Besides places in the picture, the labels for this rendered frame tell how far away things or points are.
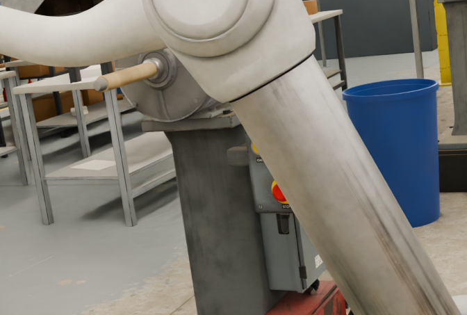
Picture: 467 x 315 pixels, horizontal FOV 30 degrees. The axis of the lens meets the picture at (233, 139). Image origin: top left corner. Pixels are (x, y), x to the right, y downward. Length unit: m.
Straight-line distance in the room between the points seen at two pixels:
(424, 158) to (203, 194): 2.59
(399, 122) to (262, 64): 3.65
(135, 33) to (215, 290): 1.22
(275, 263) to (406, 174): 2.50
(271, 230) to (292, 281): 0.13
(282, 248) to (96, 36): 1.13
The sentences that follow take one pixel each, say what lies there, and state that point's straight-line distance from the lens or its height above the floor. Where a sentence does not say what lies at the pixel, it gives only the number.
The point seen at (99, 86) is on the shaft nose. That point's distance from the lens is 1.71.
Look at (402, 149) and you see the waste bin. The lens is 4.51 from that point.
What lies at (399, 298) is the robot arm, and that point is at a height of 1.09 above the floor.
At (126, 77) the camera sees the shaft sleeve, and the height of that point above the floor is 1.25.
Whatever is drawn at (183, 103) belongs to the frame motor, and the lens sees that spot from 1.89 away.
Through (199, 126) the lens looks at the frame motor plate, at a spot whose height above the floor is 1.10.
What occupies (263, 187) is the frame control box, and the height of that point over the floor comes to 0.98.
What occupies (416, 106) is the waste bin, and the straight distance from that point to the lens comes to 4.49.
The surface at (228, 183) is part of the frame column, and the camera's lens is 2.07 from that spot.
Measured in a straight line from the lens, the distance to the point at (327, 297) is 2.21.
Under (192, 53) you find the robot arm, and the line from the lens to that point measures 0.83.
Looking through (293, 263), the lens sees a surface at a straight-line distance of 2.09.
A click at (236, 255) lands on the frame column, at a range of 2.12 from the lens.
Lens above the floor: 1.43
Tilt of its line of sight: 11 degrees down
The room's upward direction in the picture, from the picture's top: 8 degrees counter-clockwise
